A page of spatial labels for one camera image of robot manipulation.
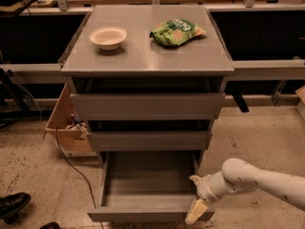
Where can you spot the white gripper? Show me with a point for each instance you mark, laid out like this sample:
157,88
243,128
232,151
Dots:
203,188

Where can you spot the grey bottom drawer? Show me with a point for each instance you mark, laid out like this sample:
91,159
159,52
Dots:
146,187

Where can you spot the grey drawer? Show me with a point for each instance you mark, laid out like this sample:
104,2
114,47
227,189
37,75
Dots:
146,187
146,98
149,135

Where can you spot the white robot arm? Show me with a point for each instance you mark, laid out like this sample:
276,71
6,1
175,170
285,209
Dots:
238,176

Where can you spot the grey middle drawer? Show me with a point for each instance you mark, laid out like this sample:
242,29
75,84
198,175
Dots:
149,135

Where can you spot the grey drawer cabinet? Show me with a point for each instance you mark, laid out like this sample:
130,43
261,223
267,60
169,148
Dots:
141,56

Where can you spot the grey top drawer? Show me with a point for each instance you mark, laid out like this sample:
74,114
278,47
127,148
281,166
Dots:
146,98

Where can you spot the wooden box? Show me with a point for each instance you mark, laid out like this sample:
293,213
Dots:
71,138

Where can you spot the black shoe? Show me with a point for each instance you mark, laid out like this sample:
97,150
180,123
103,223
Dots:
10,206
51,225

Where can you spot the grey metal railing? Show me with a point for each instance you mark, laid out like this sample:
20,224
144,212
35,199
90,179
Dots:
257,70

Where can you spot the green chip bag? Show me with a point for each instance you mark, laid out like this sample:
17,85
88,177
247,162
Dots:
175,32

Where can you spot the white bowl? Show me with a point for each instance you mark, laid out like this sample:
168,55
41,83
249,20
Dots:
108,38

